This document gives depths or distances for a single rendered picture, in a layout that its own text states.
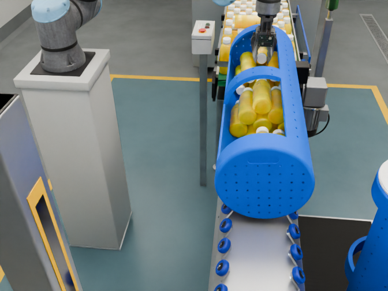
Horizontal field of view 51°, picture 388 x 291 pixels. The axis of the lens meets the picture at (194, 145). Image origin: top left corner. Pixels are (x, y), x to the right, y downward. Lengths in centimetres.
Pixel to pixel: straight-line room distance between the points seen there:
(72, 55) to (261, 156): 100
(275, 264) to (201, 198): 150
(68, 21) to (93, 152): 59
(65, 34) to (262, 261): 116
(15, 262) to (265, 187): 80
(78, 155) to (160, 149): 118
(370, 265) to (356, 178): 150
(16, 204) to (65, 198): 177
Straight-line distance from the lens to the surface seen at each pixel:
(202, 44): 208
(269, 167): 113
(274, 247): 125
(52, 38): 177
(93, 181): 206
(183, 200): 265
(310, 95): 219
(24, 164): 45
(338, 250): 232
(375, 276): 157
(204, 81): 226
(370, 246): 150
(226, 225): 122
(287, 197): 121
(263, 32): 157
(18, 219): 47
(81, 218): 230
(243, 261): 121
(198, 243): 242
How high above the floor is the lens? 190
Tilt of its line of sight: 38 degrees down
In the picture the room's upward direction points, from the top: 1 degrees counter-clockwise
